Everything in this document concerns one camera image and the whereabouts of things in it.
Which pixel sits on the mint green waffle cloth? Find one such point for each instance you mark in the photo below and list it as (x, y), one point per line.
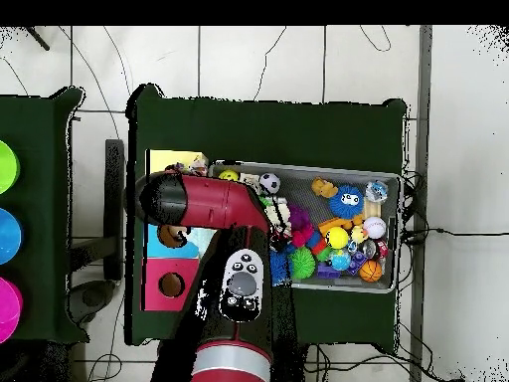
(203, 238)

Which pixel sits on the blue spiky puffer ball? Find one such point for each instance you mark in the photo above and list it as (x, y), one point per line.
(346, 209)
(280, 266)

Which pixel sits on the confetti print cloth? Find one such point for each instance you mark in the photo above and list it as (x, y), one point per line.
(199, 167)

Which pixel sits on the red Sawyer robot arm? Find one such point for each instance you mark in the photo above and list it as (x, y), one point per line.
(206, 203)

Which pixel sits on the shallow mesh bin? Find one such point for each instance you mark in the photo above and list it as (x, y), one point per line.
(302, 179)

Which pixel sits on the wooden box with three holes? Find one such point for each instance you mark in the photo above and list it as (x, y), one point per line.
(153, 294)

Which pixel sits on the cream waffle cloth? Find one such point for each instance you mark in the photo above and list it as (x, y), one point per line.
(280, 217)

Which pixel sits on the small soccer ball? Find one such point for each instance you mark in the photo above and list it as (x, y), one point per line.
(269, 183)

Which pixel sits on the yellow smiley ball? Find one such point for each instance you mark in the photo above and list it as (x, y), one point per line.
(228, 175)

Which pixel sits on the brown plush toy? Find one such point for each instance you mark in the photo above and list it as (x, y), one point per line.
(324, 187)

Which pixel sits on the dark green table cloth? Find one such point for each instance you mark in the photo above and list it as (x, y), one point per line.
(258, 127)
(39, 119)

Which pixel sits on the yellow tennis ball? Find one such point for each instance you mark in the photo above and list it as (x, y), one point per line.
(337, 237)

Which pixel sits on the white baseball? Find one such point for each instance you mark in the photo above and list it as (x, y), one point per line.
(374, 227)

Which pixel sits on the small orange basketball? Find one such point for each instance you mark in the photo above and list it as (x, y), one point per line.
(370, 270)

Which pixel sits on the black chair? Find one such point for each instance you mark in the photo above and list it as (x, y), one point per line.
(114, 159)

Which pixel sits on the bright blue disc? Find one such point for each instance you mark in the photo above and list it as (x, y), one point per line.
(10, 236)

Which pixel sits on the bright green disc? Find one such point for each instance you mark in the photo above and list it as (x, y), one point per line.
(8, 167)

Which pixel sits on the bright pink disc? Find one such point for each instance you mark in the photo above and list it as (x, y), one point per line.
(10, 310)

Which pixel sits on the black rod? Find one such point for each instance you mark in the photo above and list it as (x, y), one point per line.
(37, 38)

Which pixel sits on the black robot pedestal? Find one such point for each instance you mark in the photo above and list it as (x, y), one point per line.
(296, 366)

